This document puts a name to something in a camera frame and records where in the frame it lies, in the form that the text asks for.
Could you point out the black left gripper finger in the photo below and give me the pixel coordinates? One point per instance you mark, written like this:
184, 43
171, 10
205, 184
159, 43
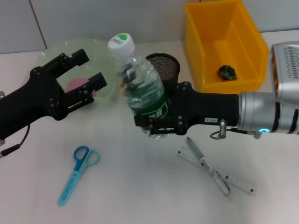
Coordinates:
86, 93
70, 59

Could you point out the pink peach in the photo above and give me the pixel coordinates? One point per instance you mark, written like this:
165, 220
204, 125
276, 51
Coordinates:
74, 84

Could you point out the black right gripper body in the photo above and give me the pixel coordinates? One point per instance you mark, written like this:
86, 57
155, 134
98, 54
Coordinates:
210, 109

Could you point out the translucent green wavy fruit plate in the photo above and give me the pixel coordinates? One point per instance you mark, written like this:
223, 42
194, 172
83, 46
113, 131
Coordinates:
102, 60

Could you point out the green plastic wrapper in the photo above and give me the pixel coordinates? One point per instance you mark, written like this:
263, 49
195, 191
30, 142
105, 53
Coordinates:
226, 73

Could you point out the clear silver ballpoint pen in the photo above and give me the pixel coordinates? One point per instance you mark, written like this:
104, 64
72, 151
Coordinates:
197, 151

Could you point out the clear plastic ruler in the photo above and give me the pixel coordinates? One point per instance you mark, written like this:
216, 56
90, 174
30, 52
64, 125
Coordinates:
240, 183

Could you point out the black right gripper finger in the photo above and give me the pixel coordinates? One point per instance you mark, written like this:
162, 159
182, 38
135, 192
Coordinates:
161, 126
171, 91

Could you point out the yellow plastic storage bin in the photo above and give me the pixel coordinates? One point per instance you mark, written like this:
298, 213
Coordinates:
233, 46

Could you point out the clear water bottle green label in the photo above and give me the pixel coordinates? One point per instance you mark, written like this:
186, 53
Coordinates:
142, 77

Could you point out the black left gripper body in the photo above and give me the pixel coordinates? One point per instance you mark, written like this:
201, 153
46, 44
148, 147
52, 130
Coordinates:
28, 105

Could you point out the black mesh pen holder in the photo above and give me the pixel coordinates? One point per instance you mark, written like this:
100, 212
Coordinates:
168, 67

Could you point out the blue and teal scissors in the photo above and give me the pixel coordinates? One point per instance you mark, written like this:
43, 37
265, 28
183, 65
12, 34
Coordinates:
70, 184

